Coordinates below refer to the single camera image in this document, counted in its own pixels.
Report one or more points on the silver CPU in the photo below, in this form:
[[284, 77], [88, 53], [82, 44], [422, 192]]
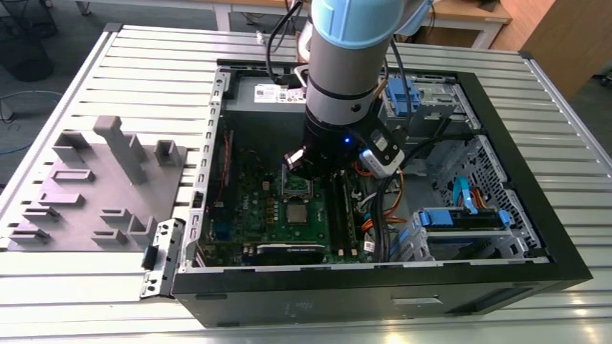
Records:
[[297, 214]]

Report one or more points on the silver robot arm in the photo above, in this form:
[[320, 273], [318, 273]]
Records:
[[338, 82]]

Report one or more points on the green RAM stick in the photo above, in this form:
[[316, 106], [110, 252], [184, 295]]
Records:
[[350, 215]]

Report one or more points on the grey power supply unit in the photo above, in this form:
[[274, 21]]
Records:
[[248, 105]]

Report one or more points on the blue plastic drive latch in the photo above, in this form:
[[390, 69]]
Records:
[[398, 96]]

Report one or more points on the grey metal drive cage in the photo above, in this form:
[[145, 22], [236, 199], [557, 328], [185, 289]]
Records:
[[429, 122]]

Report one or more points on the green motherboard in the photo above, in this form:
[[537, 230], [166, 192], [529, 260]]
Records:
[[253, 218]]

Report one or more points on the black graphics card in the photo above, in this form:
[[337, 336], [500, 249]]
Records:
[[286, 251]]

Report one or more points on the hard disk in blue carrier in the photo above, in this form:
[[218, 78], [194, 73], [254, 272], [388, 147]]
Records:
[[473, 220]]

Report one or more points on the black PC case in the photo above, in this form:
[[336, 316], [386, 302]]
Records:
[[334, 299]]

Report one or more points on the pale blue teach pendant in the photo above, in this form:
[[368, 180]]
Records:
[[417, 18]]

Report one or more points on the grey parts rack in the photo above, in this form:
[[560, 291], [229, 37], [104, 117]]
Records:
[[109, 186]]

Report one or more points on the wooden desk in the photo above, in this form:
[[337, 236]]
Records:
[[477, 16]]

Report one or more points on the wooden cabinet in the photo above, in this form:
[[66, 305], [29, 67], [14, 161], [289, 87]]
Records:
[[564, 46]]

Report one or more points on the black office chair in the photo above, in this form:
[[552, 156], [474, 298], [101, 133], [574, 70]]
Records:
[[28, 61]]

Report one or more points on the small wrist camera block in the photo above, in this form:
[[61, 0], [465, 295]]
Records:
[[297, 163]]

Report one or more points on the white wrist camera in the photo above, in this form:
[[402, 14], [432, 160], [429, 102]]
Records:
[[382, 165]]

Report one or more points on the hinged metal slot bracket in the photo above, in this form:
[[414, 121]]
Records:
[[164, 251]]

